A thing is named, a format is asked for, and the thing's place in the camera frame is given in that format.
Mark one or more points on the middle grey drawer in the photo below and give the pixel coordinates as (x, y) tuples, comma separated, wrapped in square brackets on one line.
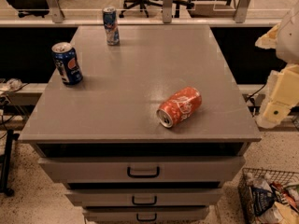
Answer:
[(143, 197)]

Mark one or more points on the wire basket with snacks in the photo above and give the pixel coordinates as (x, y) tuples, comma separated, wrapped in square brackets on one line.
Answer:
[(269, 196)]

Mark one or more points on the bottom grey drawer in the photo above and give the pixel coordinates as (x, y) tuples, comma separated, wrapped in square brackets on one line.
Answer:
[(145, 214)]

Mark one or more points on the grey drawer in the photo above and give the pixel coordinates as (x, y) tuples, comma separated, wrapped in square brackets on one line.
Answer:
[(143, 197), (141, 169), (145, 214)]

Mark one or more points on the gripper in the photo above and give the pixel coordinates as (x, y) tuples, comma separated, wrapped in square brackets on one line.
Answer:
[(289, 39)]

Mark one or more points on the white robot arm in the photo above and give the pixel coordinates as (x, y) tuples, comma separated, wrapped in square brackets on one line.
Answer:
[(284, 38)]

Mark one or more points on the clutter on left shelf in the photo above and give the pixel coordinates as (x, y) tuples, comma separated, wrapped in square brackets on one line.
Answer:
[(11, 85)]

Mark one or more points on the blue pepsi can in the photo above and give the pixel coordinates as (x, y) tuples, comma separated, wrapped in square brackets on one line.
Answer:
[(66, 62)]

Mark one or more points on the grey drawer cabinet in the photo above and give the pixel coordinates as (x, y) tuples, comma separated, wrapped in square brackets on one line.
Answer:
[(112, 111)]

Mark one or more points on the tall blue energy drink can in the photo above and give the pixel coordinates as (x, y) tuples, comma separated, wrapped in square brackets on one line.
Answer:
[(111, 26)]

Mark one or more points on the black stand at left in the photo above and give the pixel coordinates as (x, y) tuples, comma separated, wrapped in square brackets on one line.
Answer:
[(5, 163)]

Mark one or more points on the top grey drawer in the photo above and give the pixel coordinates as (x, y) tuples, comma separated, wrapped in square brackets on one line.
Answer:
[(141, 169)]

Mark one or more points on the orange soda can lying down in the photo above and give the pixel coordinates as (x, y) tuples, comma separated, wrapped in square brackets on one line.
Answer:
[(179, 106)]

